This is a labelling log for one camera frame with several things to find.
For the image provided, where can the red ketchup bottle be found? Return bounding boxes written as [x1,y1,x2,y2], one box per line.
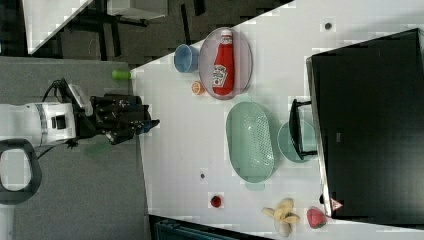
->
[212,29,235,96]

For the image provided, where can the peeled banana toy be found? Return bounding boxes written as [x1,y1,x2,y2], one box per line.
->
[261,198,300,237]

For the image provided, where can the mint green bowl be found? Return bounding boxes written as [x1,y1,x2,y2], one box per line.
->
[277,120,317,163]

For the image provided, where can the blue metal frame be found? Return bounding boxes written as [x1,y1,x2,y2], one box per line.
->
[154,220,265,240]

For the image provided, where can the pink strawberry toy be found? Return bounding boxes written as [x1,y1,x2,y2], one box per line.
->
[307,207,327,229]

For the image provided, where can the black toaster oven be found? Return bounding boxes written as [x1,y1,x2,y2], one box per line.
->
[289,28,424,229]

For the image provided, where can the grey oval plate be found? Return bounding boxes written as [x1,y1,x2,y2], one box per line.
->
[199,28,253,100]

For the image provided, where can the orange slice toy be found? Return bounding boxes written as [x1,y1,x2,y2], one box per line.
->
[191,81,205,95]

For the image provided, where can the blue cup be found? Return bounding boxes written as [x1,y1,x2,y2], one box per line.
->
[174,44,200,73]

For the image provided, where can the mint green strainer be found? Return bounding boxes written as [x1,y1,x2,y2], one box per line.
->
[226,101,275,191]

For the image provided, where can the white table in background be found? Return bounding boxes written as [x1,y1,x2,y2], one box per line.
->
[21,0,94,55]

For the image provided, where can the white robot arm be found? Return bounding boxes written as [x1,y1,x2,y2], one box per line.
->
[1,94,160,148]

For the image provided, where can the small red strawberry toy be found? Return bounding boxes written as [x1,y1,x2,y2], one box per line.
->
[210,196,222,208]

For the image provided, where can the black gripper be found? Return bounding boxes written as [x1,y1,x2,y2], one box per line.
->
[76,94,160,145]

